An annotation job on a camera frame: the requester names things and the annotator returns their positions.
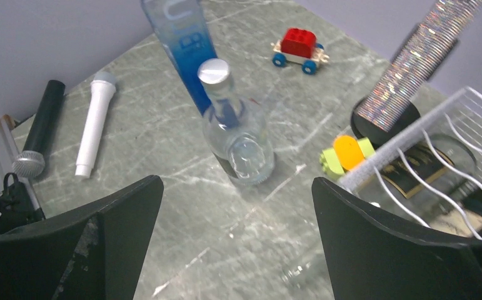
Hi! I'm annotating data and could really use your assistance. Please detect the tall blue square bottle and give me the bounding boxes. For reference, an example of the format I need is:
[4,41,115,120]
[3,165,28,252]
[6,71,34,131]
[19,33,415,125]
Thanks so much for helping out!
[140,0,217,114]

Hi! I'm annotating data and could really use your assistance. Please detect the clear glass wine bottle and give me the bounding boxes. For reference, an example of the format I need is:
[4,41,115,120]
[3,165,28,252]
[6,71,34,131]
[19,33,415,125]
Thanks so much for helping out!
[353,134,478,224]

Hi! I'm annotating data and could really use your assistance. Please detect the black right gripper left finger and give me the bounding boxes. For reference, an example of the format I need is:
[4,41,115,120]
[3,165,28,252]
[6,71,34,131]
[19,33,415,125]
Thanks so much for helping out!
[0,175,164,299]

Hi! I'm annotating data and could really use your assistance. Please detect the yellow green toy blocks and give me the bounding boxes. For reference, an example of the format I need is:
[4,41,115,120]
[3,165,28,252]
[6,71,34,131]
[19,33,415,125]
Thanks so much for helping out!
[319,135,375,180]

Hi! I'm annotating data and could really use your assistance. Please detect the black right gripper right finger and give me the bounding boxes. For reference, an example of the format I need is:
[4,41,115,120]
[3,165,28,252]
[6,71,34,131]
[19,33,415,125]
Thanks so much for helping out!
[311,177,482,299]

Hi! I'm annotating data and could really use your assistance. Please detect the white handheld microphone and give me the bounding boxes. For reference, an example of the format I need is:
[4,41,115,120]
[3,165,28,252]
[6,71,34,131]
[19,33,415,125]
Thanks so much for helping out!
[75,71,117,179]

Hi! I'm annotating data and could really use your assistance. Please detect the red toy block car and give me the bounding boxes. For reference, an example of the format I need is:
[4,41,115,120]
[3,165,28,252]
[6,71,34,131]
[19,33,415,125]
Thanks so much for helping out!
[271,27,329,75]

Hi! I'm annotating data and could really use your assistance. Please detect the glitter microphone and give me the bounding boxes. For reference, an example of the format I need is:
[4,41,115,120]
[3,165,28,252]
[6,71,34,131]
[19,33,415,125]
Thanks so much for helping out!
[356,1,482,119]

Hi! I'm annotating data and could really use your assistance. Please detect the black handheld microphone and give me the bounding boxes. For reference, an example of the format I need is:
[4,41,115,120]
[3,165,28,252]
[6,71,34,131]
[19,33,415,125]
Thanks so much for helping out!
[12,79,66,179]

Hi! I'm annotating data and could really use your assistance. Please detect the white wire wine rack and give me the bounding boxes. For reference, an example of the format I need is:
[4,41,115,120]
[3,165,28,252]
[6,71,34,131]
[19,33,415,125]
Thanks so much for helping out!
[338,87,482,240]

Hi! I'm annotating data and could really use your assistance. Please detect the clear bottle dark label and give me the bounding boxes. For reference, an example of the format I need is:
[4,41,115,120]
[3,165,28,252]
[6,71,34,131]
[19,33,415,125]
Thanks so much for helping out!
[198,58,275,185]

